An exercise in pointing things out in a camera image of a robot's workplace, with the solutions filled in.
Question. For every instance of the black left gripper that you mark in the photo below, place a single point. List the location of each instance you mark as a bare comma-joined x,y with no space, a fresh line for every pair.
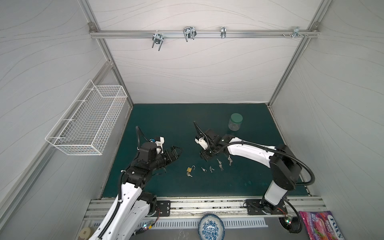
173,156

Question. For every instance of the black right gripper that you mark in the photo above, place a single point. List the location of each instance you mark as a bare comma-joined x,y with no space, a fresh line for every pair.
210,147

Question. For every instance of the silver key pair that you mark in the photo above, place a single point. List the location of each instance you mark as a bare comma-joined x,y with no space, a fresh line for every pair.
230,160

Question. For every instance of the brass padlock with keys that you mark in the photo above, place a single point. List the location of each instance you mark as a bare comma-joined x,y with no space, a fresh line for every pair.
189,171

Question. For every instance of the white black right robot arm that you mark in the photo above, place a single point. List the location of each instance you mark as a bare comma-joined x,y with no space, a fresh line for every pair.
285,169

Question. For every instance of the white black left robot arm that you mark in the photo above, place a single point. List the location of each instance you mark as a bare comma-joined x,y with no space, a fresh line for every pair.
132,204

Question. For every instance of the clear jar green lid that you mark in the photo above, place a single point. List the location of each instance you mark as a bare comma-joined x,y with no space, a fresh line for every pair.
235,121

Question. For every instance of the blue white patterned plate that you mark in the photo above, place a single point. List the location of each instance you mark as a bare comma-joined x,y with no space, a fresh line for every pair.
211,227

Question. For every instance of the metal U-bolt clamp left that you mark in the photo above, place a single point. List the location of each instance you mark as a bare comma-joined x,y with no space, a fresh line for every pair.
158,39

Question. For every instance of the metal u-bolt clamp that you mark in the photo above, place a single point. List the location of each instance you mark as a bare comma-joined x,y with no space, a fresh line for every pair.
158,39
189,33

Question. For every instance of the metal hook clamp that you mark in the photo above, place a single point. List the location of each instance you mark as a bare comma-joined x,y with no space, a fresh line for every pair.
223,32

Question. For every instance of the metal U-bolt clamp middle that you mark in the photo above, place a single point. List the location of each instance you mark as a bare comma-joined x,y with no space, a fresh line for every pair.
189,33

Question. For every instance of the white tape roll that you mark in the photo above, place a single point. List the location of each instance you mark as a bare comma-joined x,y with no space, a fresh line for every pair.
85,233

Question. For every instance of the pink Fox's candy bag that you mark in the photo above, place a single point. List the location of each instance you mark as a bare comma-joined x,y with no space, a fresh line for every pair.
321,226

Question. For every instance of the aluminium top crossbar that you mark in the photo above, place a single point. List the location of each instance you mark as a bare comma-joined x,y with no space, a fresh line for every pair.
201,34

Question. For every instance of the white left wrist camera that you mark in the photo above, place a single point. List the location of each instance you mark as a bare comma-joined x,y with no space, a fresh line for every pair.
159,141

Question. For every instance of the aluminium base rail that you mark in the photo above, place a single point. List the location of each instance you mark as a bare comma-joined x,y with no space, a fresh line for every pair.
190,207

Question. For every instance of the white slotted cable duct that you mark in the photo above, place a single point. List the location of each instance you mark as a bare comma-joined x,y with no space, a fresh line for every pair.
165,223

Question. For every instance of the white wire basket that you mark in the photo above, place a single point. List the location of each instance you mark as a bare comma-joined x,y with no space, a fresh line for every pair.
85,127

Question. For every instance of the metal bracket clamp right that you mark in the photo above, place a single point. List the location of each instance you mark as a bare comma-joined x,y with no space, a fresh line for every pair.
295,34

